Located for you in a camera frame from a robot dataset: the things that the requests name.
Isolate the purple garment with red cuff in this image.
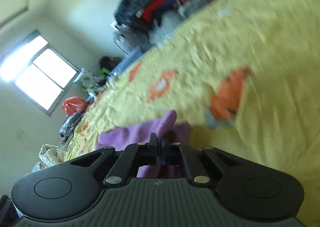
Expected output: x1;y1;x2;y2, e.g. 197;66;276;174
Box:
96;110;191;178

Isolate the pile of dark clothes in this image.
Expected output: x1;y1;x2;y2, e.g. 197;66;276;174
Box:
114;0;210;32

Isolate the red plastic bag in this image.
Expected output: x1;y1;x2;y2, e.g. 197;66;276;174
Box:
62;97;89;117

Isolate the yellow carrot print quilt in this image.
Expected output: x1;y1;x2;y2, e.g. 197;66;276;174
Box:
65;0;319;226

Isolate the checkered fabric storage box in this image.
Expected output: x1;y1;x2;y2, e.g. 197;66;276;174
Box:
112;28;149;55

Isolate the window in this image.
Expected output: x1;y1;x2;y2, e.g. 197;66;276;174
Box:
1;30;80;116

